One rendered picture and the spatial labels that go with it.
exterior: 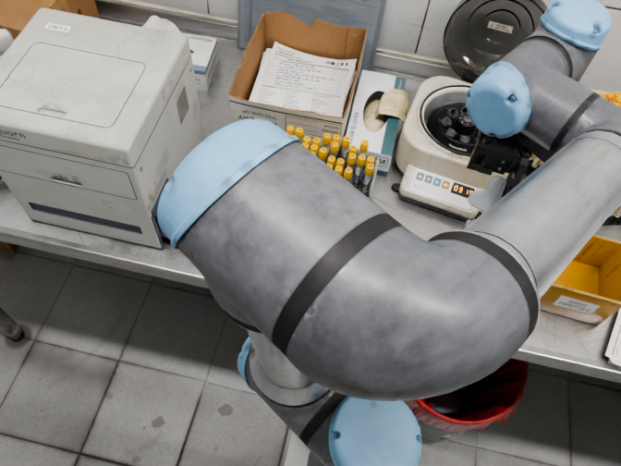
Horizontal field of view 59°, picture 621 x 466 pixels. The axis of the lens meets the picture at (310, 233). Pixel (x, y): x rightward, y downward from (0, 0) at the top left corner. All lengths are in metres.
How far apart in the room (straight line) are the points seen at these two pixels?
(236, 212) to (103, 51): 0.72
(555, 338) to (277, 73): 0.81
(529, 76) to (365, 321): 0.41
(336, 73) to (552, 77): 0.74
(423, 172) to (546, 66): 0.54
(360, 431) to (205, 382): 1.25
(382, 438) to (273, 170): 0.44
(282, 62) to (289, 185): 1.01
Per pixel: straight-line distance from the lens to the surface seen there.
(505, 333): 0.36
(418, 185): 1.16
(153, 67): 0.99
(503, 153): 0.85
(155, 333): 2.00
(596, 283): 1.22
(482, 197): 0.89
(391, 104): 1.23
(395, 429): 0.72
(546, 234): 0.44
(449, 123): 1.21
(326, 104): 1.25
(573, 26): 0.71
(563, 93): 0.65
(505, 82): 0.64
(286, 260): 0.32
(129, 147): 0.88
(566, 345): 1.13
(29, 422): 2.02
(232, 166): 0.35
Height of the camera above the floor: 1.82
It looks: 58 degrees down
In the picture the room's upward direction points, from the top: 6 degrees clockwise
